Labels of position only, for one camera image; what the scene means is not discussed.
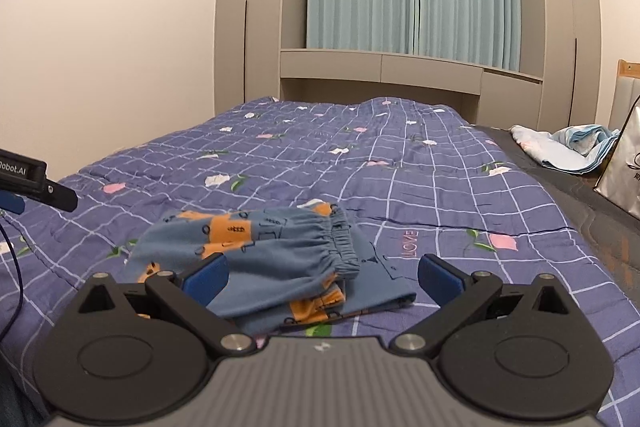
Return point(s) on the blue pants with orange print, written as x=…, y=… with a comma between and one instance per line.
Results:
x=280, y=267

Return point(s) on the purple checked floral blanket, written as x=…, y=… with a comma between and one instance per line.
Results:
x=350, y=177

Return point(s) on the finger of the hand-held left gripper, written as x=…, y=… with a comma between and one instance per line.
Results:
x=12, y=203
x=62, y=197

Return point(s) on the white paper bag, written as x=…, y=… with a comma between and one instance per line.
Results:
x=622, y=172

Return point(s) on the dark grey bed sheet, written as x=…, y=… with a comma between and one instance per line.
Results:
x=590, y=232

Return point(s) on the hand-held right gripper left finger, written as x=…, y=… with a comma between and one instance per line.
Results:
x=205, y=278

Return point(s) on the light blue crumpled cloth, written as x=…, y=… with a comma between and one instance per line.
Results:
x=560, y=147

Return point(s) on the person's dark clothing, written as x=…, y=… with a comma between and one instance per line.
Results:
x=15, y=399

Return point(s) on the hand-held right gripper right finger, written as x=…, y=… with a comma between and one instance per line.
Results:
x=440, y=279

